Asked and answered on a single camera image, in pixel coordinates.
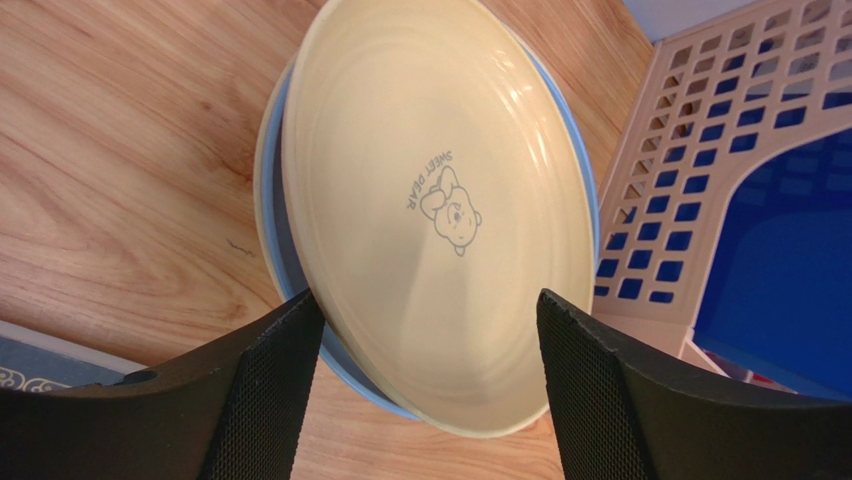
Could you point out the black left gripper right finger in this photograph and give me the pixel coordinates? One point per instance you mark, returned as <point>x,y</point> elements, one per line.
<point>622,409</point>

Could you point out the dark blue book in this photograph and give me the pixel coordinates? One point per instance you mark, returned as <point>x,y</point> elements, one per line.
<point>36,362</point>

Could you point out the pink plastic file organizer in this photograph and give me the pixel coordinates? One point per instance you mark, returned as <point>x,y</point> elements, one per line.
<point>692,166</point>

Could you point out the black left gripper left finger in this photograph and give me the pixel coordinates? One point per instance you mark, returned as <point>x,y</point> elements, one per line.
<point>231,409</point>

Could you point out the blue folder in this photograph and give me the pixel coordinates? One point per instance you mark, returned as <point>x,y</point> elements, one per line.
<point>779,266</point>

